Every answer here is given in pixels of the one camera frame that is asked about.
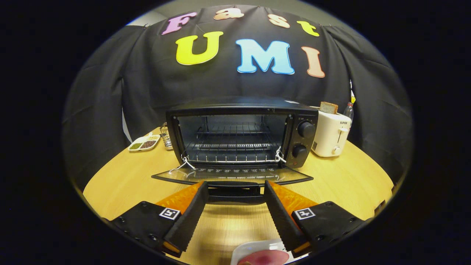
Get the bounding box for clear plastic bottle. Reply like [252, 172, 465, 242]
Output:
[343, 102, 354, 127]

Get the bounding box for white pop-up toaster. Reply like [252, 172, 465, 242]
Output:
[311, 109, 352, 158]

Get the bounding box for black backdrop cloth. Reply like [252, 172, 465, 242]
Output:
[63, 4, 414, 184]

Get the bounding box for black toaster oven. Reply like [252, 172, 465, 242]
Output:
[151, 96, 319, 205]

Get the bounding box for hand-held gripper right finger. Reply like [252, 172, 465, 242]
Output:
[263, 180, 368, 258]

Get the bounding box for white square food plate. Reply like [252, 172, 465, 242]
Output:
[231, 239, 308, 265]

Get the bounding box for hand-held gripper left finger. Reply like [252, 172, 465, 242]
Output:
[105, 181, 209, 258]

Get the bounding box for pink ham slice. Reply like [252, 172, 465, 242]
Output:
[237, 250, 290, 265]

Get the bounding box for white divided spice dish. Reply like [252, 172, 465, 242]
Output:
[128, 134, 161, 152]

